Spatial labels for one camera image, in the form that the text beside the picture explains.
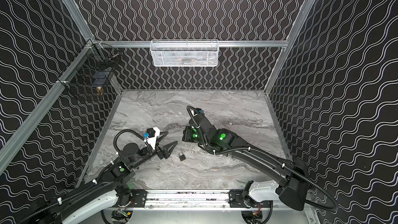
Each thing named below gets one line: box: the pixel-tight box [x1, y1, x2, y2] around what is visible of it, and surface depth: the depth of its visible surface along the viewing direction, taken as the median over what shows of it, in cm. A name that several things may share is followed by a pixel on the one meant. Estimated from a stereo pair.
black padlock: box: [178, 151, 187, 162], surface depth 89 cm
